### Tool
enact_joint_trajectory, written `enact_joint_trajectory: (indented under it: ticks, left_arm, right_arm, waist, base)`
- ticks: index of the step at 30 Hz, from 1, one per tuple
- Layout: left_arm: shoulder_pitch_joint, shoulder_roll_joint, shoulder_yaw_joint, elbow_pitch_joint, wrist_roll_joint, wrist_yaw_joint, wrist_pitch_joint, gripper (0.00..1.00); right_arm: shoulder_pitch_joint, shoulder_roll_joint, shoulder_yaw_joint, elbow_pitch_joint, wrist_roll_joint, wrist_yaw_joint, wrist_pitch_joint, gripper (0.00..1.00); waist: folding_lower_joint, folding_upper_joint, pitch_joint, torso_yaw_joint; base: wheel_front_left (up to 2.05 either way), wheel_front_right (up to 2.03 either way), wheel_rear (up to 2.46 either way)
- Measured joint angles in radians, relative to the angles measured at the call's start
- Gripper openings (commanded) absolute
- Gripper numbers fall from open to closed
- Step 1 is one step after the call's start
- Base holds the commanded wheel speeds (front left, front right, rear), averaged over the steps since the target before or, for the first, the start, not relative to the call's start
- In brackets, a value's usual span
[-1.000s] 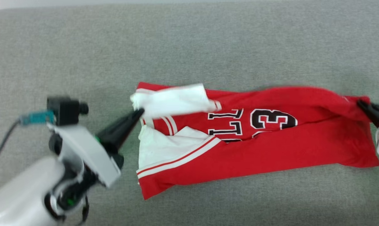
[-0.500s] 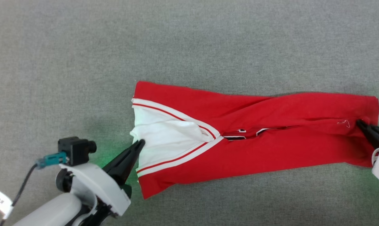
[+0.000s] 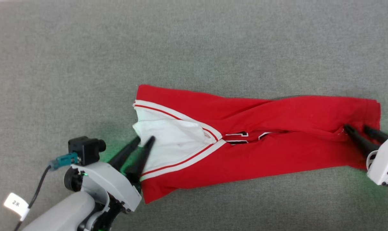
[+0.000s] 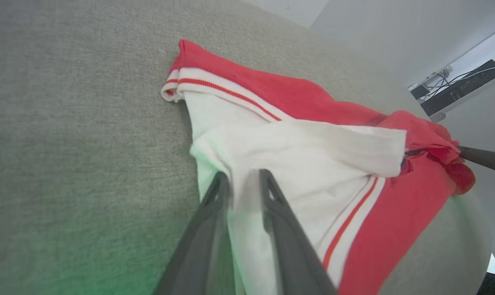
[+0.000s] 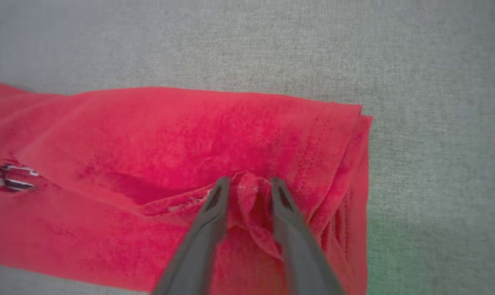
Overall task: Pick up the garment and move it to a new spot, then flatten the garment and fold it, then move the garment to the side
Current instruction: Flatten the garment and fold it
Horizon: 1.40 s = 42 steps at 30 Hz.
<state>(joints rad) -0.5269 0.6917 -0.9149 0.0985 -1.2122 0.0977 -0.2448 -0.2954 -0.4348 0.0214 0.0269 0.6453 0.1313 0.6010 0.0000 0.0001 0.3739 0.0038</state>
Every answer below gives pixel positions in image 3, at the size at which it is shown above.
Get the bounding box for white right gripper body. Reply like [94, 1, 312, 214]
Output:
[366, 129, 388, 190]

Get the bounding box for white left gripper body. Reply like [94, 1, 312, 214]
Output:
[64, 161, 142, 231]

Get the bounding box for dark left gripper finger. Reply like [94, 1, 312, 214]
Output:
[126, 136, 156, 193]
[109, 136, 141, 170]

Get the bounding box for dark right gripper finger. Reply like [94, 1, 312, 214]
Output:
[343, 124, 380, 158]
[363, 125, 388, 144]

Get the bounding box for red Bulls jersey with white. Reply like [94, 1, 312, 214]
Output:
[132, 84, 381, 204]

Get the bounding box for teal cable connector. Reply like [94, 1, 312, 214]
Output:
[49, 152, 79, 171]

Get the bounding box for thin black camera cable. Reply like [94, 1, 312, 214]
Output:
[13, 165, 52, 231]

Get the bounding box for white cable label tag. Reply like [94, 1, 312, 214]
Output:
[3, 192, 31, 222]

